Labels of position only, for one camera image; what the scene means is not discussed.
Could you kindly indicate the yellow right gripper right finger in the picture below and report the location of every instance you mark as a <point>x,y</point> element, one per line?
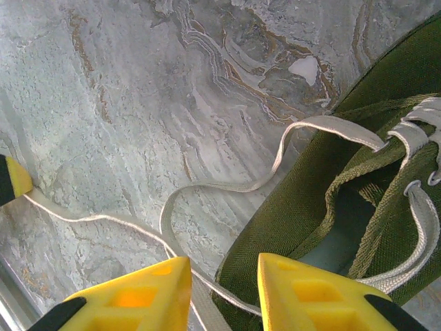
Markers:
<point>310,303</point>

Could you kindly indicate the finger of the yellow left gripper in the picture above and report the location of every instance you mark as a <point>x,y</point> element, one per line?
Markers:
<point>13,179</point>

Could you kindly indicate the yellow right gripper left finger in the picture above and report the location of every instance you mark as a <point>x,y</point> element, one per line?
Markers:
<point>138,303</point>

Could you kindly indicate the olive green canvas shoe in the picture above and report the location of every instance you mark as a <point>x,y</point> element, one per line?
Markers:
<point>299,207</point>

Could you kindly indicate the white shoelace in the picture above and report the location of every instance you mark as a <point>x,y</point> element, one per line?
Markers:
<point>220,188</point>

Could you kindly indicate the aluminium table edge bar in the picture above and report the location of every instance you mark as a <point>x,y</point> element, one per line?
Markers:
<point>13,300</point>

